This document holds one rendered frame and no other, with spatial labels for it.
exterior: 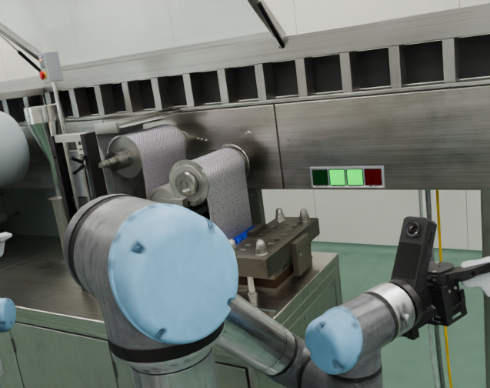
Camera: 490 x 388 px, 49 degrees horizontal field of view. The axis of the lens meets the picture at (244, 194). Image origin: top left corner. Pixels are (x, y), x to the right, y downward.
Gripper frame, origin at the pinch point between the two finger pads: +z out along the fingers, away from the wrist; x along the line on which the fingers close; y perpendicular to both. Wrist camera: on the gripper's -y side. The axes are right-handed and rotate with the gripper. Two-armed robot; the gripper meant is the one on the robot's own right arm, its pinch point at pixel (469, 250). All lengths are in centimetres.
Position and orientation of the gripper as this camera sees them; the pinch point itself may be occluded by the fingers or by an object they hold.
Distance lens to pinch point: 96.6
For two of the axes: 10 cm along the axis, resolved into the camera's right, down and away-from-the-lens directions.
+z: 7.9, -2.4, 5.7
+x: 5.8, -0.2, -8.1
